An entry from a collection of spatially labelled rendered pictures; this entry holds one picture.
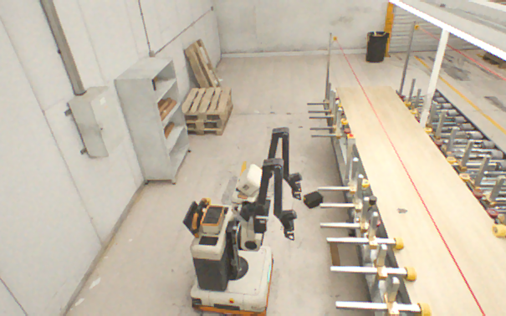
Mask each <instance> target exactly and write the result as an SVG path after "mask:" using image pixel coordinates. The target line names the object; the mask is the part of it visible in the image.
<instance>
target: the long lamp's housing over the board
mask: <svg viewBox="0 0 506 316"><path fill-rule="evenodd" d="M396 1H398V2H399V3H402V4H404V5H407V6H408V7H410V8H413V9H415V11H417V12H419V13H423V14H425V15H427V16H428V17H430V18H433V19H435V20H437V21H439V22H441V23H444V24H446V25H447V26H449V27H451V28H455V29H456V30H457V31H458V32H460V33H464V34H466V35H467V36H470V37H472V38H475V39H477V40H478V41H480V42H482V43H485V44H487V45H489V46H491V47H493V48H495V49H498V50H500V52H503V53H505V54H506V27H504V26H502V25H499V24H496V23H492V22H489V21H487V20H485V19H483V18H479V17H477V16H475V15H472V14H470V13H465V12H463V11H460V10H458V9H456V8H450V7H449V6H446V5H445V7H440V5H441V3H437V2H433V1H432V0H396Z"/></svg>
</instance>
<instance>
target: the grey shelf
mask: <svg viewBox="0 0 506 316"><path fill-rule="evenodd" d="M171 66H172V67H171ZM172 70H173V72H172ZM174 74H175V75H174ZM155 76H156V77H158V81H156V82H155V86H156V90H154V89H153V85H152V81H151V80H152V79H153V78H154V77H155ZM173 76H174V77H173ZM147 81H148V82H147ZM115 85H116V88H117V91H118V95H119V97H120V102H121V106H122V109H124V112H125V117H126V120H127V124H128V126H129V131H130V135H131V139H132V141H133V144H134V148H135V153H136V156H137V159H139V162H140V165H141V171H142V174H143V177H144V180H145V184H148V181H147V180H170V179H171V178H173V179H171V182H173V184H176V179H175V175H176V171H177V169H178V167H179V165H180V164H181V162H182V160H183V158H184V156H185V154H186V153H187V150H188V153H191V152H192V151H191V146H190V145H189V141H188V136H187V128H186V122H185V118H184V114H183V109H182V103H181V96H180V90H179V85H178V81H177V76H176V68H175V67H174V63H173V58H147V59H141V60H139V61H138V62H137V63H135V64H134V65H133V66H131V67H130V68H129V69H127V70H126V71H124V72H123V73H122V74H120V75H119V77H117V78H116V79H115ZM176 89H177V90H176ZM178 93H179V94H178ZM177 94H178V95H177ZM167 98H171V100H173V99H174V100H176V102H177V103H176V105H175V106H174V108H172V109H171V111H170V113H169V114H168V115H167V116H166V118H165V119H164V120H163V121H162V122H161V116H160V112H159V107H158V104H157V103H158V102H159V100H160V99H164V101H165V100H166V99H167ZM178 98H179V99H178ZM153 106H154V107H153ZM180 107H181V108H180ZM154 110H155V112H154ZM155 114H156V115H155ZM156 117H157V118H156ZM158 118H159V119H158ZM157 121H158V122H157ZM182 121H183V122H182ZM159 122H160V123H159ZM170 122H174V123H175V125H174V127H173V130H171V132H170V134H169V135H168V136H167V138H165V135H164V134H163V133H164V130H163V128H164V127H165V125H169V123H170ZM160 132H161V133H160ZM161 139H162V140H161ZM186 139H187V140H186ZM162 143H163V144H162ZM146 179H147V180H146Z"/></svg>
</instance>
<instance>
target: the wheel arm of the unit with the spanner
mask: <svg viewBox="0 0 506 316"><path fill-rule="evenodd" d="M319 228H332V229H360V224H335V223H334V222H320V223H319Z"/></svg>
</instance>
